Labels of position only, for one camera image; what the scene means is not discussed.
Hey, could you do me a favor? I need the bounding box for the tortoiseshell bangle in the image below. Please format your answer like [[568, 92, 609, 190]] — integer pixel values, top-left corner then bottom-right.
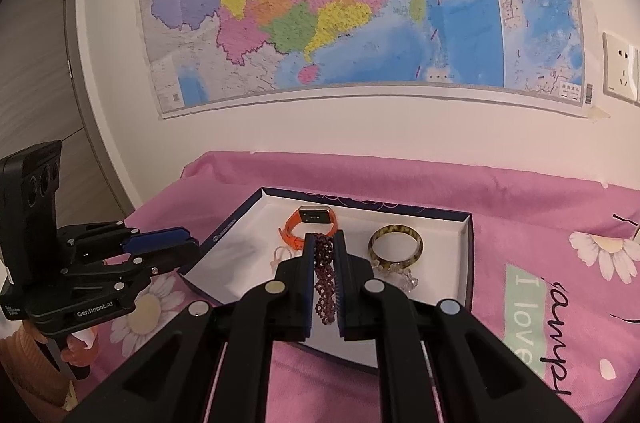
[[368, 225, 424, 269]]

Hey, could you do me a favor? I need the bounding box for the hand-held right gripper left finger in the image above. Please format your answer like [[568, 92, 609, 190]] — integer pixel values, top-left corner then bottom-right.
[[62, 230, 321, 423]]

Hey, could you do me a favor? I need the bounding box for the person's left hand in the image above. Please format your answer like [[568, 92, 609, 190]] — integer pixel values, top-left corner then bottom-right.
[[0, 323, 101, 411]]

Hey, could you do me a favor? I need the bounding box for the purple box lid tray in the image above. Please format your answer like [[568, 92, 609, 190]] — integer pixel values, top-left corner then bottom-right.
[[177, 187, 475, 376]]

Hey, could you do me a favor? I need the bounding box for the orange smartwatch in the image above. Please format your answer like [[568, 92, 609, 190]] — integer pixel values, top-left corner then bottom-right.
[[278, 205, 338, 251]]

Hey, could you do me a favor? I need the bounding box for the dark red beaded bracelet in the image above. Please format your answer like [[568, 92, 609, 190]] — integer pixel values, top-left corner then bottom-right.
[[312, 233, 337, 326]]

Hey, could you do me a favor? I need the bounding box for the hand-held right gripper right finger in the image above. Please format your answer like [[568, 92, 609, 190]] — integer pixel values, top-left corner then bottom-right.
[[334, 230, 583, 423]]

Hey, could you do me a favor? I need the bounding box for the grey door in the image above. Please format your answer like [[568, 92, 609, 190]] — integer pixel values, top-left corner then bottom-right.
[[0, 0, 136, 224]]

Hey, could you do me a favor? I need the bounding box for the clear crystal bead bracelet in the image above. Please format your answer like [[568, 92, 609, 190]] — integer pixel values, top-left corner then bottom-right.
[[372, 260, 421, 291]]

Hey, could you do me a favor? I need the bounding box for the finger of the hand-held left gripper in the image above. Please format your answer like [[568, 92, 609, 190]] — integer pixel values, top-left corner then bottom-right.
[[57, 220, 190, 255], [62, 240, 200, 291]]

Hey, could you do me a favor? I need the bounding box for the pale pink ring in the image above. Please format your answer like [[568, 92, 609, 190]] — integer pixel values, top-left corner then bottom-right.
[[270, 245, 296, 271]]

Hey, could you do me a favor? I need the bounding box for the white wall socket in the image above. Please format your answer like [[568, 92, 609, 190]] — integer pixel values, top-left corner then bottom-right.
[[602, 32, 640, 101]]

